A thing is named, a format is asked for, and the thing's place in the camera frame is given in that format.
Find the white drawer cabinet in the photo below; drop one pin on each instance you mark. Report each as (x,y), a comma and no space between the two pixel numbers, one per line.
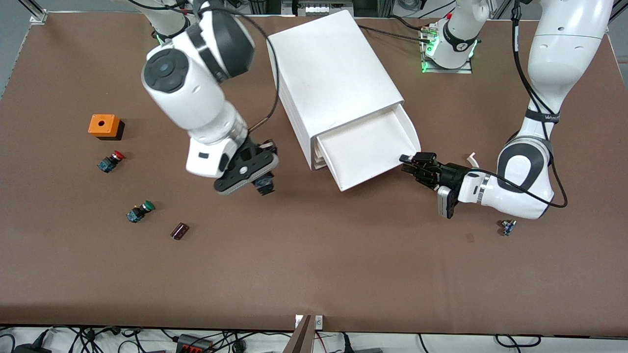
(333,73)

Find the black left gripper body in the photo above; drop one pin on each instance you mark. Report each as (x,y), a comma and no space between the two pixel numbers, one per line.
(450,175)

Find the red push button switch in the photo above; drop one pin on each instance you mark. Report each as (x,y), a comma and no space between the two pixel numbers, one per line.
(109,163)

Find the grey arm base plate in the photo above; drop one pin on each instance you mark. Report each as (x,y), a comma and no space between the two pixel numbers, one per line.
(463,67)

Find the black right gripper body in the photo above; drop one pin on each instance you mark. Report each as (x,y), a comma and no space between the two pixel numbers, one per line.
(257,148)

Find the orange button enclosure box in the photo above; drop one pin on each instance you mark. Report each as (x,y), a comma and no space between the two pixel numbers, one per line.
(109,125)

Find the aluminium frame post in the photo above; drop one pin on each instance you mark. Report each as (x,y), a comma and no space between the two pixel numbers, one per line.
(37,11)

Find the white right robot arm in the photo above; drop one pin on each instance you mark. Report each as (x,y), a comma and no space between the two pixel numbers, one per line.
(191,93)

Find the wooden board piece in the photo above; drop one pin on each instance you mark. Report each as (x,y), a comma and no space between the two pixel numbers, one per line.
(301,338)

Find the black orange power adapter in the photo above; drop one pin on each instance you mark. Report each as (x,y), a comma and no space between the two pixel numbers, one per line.
(194,342)

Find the small blue electronic component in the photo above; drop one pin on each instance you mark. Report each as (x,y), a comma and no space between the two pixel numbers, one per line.
(508,227)

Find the dark maroon cylindrical capacitor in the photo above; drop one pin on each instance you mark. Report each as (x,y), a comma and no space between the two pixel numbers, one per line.
(179,231)

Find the white power strip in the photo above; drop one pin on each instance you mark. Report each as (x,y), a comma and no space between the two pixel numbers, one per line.
(319,7)

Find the white drawer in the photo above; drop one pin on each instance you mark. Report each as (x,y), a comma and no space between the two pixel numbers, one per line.
(368,152)

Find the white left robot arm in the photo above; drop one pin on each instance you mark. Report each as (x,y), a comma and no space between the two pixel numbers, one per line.
(559,49)

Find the green push button switch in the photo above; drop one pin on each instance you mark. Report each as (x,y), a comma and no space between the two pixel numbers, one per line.
(137,213)

